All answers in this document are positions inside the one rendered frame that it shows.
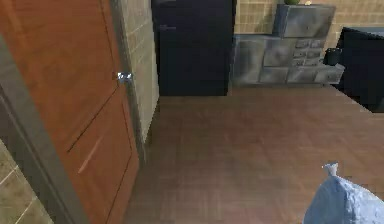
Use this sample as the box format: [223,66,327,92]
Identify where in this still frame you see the black fridge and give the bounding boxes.
[150,0,238,97]

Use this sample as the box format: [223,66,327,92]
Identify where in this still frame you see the grey stone cupboard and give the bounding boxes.
[232,3,346,86]

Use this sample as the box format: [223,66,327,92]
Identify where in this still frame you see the brown wooden room door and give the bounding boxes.
[0,0,140,224]

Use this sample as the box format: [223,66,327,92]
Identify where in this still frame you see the black mug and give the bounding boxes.
[322,47,343,67]

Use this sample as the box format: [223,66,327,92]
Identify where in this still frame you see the pale blue tied bag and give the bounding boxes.
[302,162,384,224]

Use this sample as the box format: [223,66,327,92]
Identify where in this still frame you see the black cabinet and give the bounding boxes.
[334,26,384,114]

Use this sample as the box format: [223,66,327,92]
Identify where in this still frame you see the silver door handle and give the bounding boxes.
[116,71,133,84]

